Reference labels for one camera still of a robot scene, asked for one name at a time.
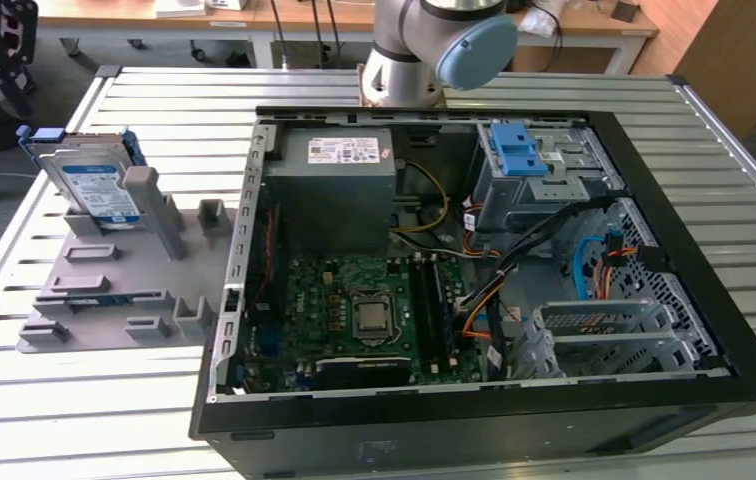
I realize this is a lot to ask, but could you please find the hard disk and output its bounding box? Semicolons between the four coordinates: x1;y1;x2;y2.
15;125;150;232

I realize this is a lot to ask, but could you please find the metal disk bay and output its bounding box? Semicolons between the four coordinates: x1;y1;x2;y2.
508;298;720;379

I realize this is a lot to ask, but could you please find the white box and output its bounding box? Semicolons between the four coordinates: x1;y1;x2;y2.
154;0;210;19

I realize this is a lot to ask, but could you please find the grey parts rack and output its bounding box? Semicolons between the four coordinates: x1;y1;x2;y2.
14;167;241;356

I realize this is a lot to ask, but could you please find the grey power supply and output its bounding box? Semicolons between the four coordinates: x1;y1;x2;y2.
262;127;398;256

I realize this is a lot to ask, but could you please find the green motherboard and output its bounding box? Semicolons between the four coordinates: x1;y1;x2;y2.
244;252;486;394

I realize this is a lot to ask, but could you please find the black CPU socket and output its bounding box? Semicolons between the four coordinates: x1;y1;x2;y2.
348;288;398;347

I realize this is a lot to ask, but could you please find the silver CPU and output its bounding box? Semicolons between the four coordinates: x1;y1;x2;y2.
354;299;393;335

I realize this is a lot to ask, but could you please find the blue drive latch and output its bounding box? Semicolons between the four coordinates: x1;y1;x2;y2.
489;122;551;177

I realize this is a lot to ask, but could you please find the black RAM stick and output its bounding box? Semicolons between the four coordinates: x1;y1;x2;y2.
428;254;461;369

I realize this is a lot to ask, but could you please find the black graphics card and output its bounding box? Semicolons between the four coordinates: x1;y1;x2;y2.
314;353;414;391

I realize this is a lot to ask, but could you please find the metal optical drive cage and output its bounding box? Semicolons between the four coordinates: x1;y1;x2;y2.
470;119;627;234

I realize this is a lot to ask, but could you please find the black PC case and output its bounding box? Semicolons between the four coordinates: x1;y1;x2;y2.
189;104;756;480

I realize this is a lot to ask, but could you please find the brown wooden cabinet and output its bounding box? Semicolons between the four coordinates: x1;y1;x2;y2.
631;0;756;141

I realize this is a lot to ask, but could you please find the wooden desk white frame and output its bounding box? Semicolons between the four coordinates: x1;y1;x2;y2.
35;0;280;69
250;0;660;76

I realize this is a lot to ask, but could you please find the black cable bundle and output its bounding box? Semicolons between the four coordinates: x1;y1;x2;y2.
457;197;620;321

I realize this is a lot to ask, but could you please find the orange yellow wire bundle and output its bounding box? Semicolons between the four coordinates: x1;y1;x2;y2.
461;284;511;341

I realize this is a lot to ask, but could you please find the blue data wire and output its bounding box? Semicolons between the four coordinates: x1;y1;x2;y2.
571;229;624;302

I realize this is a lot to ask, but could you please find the orange black power wire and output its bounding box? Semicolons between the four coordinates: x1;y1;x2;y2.
595;244;673;301

